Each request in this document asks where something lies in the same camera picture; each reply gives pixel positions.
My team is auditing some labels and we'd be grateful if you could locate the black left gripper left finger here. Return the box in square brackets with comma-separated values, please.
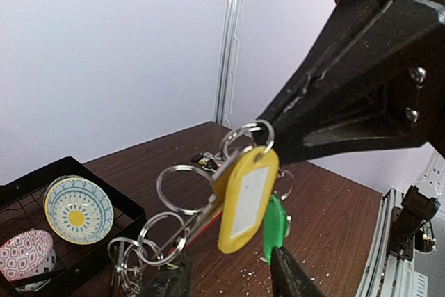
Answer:
[139, 254, 192, 297]

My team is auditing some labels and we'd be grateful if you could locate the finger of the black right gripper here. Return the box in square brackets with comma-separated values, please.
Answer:
[255, 0, 444, 165]

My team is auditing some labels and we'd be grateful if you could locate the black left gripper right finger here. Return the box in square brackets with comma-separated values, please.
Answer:
[270, 246, 325, 297]

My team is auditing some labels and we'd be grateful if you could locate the red handled keyring with keys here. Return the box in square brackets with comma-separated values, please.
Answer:
[108, 120, 290, 296]

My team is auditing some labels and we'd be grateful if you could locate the green tagged key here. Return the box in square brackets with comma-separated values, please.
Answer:
[263, 195, 291, 265]

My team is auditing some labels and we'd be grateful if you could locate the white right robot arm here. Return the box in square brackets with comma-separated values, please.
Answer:
[261, 0, 444, 196]

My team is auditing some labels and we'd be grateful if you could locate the pink patterned bowl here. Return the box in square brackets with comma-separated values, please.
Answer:
[1, 229, 56, 282]

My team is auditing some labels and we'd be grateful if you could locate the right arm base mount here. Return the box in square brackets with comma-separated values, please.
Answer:
[387, 186, 440, 261]

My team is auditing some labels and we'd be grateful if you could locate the right aluminium frame post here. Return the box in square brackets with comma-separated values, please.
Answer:
[214, 0, 243, 127]

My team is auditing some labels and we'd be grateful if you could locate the black wire dish rack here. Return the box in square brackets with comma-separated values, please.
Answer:
[1, 157, 145, 296]

